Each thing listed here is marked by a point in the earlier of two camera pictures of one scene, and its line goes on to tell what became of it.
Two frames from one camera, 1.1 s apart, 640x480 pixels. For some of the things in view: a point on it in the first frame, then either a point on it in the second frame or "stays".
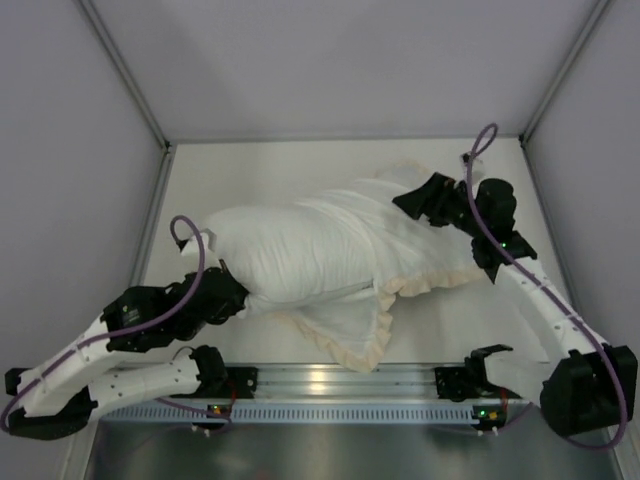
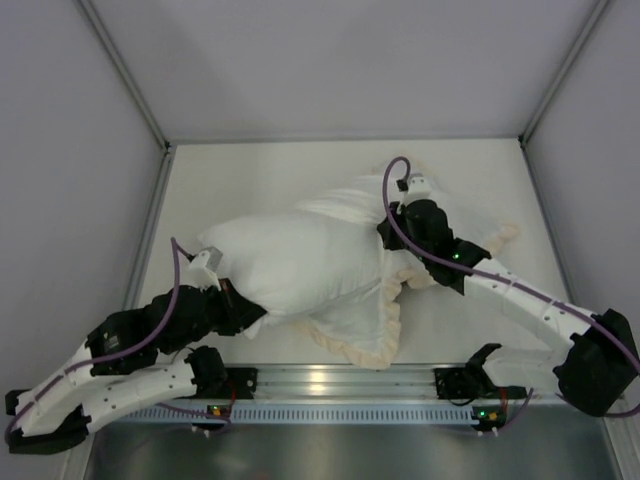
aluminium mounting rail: [308, 382] stays
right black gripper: [432, 198] -> [395, 230]
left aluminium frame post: [152, 118] stays
